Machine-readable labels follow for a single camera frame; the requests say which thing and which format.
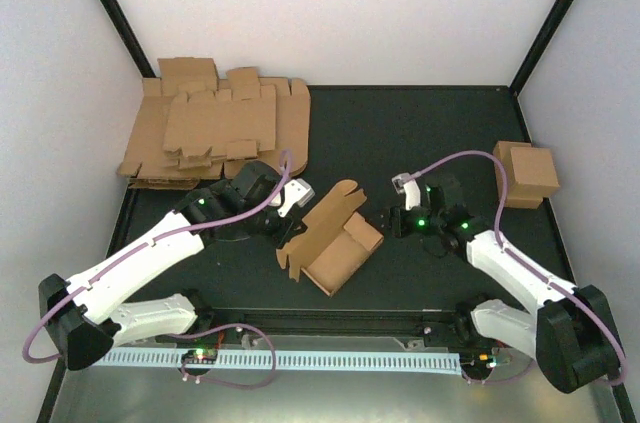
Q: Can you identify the cardboard box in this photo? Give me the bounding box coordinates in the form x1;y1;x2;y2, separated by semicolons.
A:
493;141;543;209
509;147;560;199
276;179;384;297

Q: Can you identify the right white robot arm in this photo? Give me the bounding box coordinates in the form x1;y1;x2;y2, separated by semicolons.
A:
383;173;624;393

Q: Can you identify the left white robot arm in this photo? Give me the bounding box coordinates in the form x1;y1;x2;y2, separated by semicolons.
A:
38;161;314;371

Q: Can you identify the stack of flat cardboard blanks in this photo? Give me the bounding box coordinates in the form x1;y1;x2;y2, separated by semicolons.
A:
117;57;311;189

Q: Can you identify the left controller circuit board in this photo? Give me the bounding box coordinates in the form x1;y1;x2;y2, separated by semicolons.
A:
181;347;218;365

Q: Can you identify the controller circuit board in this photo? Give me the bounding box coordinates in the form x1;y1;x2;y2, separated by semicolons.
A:
181;347;218;365
460;351;505;371

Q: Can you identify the right controller circuit board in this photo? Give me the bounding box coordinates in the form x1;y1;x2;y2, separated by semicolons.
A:
460;351;505;371

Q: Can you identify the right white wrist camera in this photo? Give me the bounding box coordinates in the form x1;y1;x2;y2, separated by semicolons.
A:
391;173;421;211

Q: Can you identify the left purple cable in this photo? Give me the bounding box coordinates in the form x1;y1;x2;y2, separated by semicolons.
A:
22;150;294;389

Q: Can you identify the purple cable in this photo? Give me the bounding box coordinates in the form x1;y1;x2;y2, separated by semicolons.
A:
394;150;627;388
22;150;294;389

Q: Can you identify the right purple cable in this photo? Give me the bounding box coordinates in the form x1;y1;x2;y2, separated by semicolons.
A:
394;150;627;388

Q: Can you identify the light blue slotted cable duct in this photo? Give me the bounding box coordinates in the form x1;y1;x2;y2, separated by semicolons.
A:
97;347;462;376

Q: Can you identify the right black frame post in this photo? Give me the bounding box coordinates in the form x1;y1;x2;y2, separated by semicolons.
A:
509;0;575;96

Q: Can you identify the black frame post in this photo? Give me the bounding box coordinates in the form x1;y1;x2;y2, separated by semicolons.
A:
509;0;575;96
99;0;156;78

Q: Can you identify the left black frame post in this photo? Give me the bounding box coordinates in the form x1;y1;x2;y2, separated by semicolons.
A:
99;0;156;78

